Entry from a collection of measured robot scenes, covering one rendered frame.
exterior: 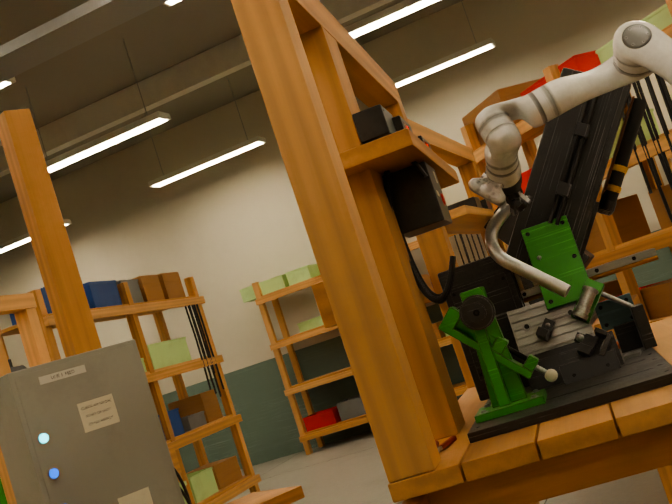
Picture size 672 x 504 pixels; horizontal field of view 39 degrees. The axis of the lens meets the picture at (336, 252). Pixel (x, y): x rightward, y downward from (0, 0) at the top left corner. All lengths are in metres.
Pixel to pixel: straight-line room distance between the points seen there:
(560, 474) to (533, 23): 10.02
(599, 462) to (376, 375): 0.43
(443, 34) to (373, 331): 10.16
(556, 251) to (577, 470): 0.69
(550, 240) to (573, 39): 9.24
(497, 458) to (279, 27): 0.89
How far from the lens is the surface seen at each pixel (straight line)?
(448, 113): 11.60
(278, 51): 1.81
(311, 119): 1.77
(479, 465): 1.73
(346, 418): 11.50
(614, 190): 2.55
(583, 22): 11.54
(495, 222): 2.20
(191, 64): 10.53
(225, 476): 8.75
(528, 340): 2.31
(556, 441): 1.71
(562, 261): 2.32
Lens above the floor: 1.15
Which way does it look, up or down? 5 degrees up
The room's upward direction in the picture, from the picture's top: 18 degrees counter-clockwise
